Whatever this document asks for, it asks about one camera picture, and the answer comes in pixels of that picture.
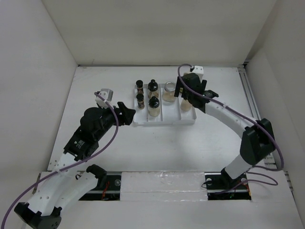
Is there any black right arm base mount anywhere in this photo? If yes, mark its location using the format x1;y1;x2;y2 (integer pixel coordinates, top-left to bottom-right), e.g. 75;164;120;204
202;169;252;201

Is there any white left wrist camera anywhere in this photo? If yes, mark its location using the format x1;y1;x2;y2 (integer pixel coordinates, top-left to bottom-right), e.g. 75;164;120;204
95;89;113;108

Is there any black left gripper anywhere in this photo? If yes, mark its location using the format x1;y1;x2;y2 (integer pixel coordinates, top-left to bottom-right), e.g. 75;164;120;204
95;101;134;140

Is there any cream yellow squeeze bottle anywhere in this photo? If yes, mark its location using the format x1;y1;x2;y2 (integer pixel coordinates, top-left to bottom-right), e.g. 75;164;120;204
180;99;192;112

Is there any small dark spice shaker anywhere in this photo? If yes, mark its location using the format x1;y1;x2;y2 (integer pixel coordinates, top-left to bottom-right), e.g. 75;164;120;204
135;80;144;94
136;94;145;110

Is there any black-capped white sauce bottle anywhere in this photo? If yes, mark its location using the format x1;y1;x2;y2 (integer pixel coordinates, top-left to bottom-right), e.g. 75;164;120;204
148;96;160;117

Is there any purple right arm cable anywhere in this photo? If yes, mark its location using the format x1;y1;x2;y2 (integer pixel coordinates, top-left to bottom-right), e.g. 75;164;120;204
177;63;285;191

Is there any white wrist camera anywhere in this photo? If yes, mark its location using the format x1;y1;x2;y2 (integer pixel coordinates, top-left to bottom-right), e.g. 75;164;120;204
95;89;113;108
190;65;204;80

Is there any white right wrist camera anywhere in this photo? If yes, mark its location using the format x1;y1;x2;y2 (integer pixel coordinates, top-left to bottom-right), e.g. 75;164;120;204
190;65;204;80

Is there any wide glass jar metal rim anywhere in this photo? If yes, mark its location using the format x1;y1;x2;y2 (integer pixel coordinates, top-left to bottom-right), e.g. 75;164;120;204
163;82;176;102

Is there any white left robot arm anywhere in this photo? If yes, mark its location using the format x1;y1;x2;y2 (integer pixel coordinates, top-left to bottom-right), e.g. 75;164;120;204
14;102;136;229

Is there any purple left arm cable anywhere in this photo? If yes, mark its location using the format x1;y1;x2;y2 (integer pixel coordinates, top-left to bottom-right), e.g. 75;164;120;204
4;92;119;226

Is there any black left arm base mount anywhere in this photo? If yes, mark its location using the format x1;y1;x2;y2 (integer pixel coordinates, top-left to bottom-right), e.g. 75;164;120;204
80;164;122;201

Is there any white divided plastic tray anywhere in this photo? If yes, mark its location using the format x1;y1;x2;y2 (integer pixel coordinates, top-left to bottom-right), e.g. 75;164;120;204
133;83;197;126

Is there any black-capped glass condiment bottle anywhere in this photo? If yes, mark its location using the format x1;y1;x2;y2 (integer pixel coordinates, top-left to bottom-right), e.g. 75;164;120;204
147;79;159;99

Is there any aluminium rail on right wall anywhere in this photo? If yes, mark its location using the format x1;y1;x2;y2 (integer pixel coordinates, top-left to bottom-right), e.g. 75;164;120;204
237;64;261;119

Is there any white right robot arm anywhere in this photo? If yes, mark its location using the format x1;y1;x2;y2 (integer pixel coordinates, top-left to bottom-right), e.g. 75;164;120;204
174;73;276;188

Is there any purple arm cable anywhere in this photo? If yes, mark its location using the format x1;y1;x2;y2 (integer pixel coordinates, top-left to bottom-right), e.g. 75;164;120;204
177;63;285;191
4;92;119;226

